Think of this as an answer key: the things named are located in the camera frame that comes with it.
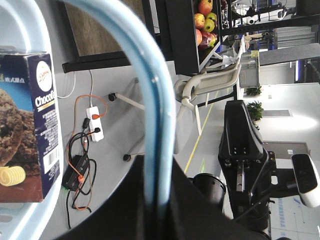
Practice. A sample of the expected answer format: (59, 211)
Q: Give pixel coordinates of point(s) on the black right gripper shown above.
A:
(246, 167)

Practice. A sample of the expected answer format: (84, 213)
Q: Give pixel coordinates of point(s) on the blue Chocofello cookie box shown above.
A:
(29, 127)

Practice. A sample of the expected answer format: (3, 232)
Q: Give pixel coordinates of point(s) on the light blue plastic basket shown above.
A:
(23, 25)

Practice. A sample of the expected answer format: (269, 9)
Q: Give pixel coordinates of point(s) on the white office chair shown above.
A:
(215, 77)

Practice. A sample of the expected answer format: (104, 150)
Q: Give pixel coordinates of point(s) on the white power strip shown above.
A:
(95, 123)

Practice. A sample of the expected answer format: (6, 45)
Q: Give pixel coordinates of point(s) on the black fruit display stand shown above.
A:
(172, 24)

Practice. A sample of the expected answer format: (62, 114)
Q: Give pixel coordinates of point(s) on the black power brick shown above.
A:
(70, 179)

